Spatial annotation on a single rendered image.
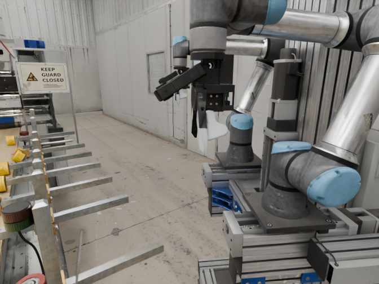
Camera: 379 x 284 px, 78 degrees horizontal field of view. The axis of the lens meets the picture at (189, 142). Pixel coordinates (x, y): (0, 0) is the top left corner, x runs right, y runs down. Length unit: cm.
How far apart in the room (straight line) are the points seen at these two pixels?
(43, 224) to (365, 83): 87
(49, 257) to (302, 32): 89
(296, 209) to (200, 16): 62
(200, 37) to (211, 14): 4
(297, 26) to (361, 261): 69
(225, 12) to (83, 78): 930
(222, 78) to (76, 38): 939
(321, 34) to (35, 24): 925
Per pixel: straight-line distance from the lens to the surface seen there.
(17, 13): 966
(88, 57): 980
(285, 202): 82
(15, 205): 73
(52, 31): 970
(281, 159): 77
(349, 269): 89
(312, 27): 76
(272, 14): 56
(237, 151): 124
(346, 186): 70
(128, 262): 94
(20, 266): 147
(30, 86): 317
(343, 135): 69
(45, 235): 75
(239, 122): 121
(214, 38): 49
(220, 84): 50
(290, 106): 102
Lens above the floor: 147
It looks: 16 degrees down
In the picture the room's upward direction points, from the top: straight up
